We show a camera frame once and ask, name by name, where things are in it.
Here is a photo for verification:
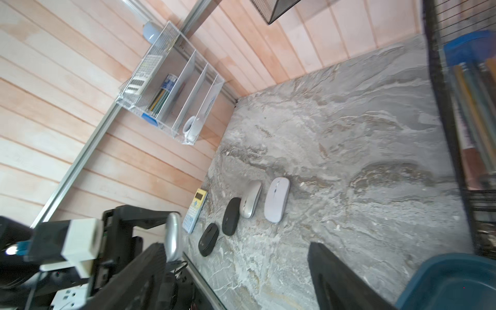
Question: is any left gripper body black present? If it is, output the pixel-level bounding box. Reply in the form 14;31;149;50
87;205;182;309

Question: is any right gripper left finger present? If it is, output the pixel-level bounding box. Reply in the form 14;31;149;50
82;243;166;310

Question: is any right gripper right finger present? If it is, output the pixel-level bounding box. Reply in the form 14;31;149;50
307;242;395;309

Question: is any white computer mouse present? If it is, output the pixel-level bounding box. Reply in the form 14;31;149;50
264;177;290;223

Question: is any black mouse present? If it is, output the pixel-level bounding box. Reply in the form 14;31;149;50
222;197;241;236
198;223;219;257

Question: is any teal plastic storage tray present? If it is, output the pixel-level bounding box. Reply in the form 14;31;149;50
395;253;495;309

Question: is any silver mouse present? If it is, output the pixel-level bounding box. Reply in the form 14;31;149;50
240;180;262;219
164;213;183;262

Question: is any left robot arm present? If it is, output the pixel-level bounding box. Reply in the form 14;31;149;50
1;205;187;309

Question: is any yellow calculator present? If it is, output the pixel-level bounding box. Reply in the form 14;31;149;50
182;189;208;234

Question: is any white tape roll on shelf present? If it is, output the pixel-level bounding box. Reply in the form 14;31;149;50
183;116;204;145

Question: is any white desk calculator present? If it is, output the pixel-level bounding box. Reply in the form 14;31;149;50
123;55;163;95

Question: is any blue lid pencil jar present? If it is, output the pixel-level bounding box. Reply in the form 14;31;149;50
142;74;178;127

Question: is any blue grey round speaker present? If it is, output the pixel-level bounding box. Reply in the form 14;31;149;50
143;21;163;45

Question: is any white wire wall shelf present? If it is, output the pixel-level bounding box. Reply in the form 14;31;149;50
115;23;225;145

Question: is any black mesh wall basket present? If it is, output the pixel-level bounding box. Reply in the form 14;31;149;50
251;0;300;25

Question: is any black wire file rack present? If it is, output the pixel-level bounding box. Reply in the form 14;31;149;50
422;1;495;258

